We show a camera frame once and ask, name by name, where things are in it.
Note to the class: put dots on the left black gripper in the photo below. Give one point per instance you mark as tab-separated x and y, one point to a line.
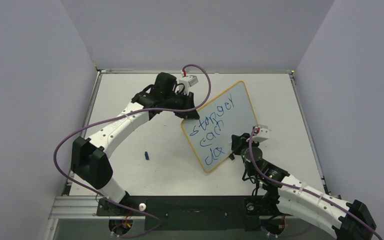
188	100

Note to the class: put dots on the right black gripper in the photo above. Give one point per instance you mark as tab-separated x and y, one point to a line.
237	144

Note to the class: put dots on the yellow framed whiteboard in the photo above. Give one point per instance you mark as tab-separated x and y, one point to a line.
210	137

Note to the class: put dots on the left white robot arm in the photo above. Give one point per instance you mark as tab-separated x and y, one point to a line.
90	156

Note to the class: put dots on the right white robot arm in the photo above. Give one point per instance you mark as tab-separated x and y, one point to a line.
280	193

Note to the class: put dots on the left black whiteboard clip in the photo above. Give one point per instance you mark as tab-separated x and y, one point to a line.
232	156

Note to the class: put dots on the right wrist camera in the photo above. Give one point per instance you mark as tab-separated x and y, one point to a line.
260	133

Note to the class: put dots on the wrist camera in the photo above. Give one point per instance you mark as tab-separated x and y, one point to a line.
260	133
185	83

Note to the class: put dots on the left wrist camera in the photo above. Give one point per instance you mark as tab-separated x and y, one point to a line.
185	83

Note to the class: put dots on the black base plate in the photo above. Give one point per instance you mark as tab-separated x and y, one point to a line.
193	213

